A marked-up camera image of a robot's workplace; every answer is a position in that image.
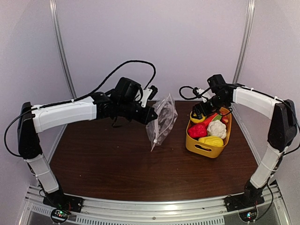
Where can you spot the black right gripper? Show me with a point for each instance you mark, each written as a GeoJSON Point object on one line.
{"type": "Point", "coordinates": [197, 108]}

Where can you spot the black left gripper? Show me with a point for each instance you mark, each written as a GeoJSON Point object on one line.
{"type": "Point", "coordinates": [146, 118]}

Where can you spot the yellow toy apple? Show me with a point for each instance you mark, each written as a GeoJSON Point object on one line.
{"type": "Point", "coordinates": [195, 119]}

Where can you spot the red toy bell pepper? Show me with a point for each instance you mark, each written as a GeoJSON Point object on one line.
{"type": "Point", "coordinates": [197, 131]}

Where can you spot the yellow toy bell pepper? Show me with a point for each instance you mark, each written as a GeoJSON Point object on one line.
{"type": "Point", "coordinates": [212, 141]}

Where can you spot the clear zip top bag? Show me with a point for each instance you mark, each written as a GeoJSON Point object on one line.
{"type": "Point", "coordinates": [158, 129]}

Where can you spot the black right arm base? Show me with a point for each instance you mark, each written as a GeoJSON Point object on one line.
{"type": "Point", "coordinates": [251, 197]}

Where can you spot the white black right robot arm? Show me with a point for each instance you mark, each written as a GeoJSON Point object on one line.
{"type": "Point", "coordinates": [281, 113]}

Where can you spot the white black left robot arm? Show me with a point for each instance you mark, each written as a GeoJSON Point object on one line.
{"type": "Point", "coordinates": [38, 118]}

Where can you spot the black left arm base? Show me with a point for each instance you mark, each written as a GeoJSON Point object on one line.
{"type": "Point", "coordinates": [64, 202]}

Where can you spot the orange toy carrot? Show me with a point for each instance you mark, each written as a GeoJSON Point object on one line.
{"type": "Point", "coordinates": [213, 117]}

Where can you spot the white toy cauliflower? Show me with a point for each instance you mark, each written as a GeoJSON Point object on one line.
{"type": "Point", "coordinates": [217, 128]}

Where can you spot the yellow plastic basket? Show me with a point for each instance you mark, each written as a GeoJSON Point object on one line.
{"type": "Point", "coordinates": [193, 145]}

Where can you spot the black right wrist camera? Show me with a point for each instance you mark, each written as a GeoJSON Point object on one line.
{"type": "Point", "coordinates": [202, 94]}

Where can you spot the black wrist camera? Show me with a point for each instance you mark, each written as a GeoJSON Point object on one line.
{"type": "Point", "coordinates": [148, 94]}
{"type": "Point", "coordinates": [202, 94]}

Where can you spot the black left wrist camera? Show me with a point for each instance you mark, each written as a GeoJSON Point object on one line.
{"type": "Point", "coordinates": [148, 94]}

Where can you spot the right aluminium frame post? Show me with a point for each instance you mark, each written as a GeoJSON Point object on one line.
{"type": "Point", "coordinates": [249, 19]}

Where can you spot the aluminium frame post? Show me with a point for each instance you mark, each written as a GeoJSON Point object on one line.
{"type": "Point", "coordinates": [61, 49]}
{"type": "Point", "coordinates": [249, 19]}

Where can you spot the aluminium front rail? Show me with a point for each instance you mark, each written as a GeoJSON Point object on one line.
{"type": "Point", "coordinates": [207, 211]}

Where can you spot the left aluminium frame post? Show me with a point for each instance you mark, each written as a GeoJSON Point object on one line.
{"type": "Point", "coordinates": [61, 49]}

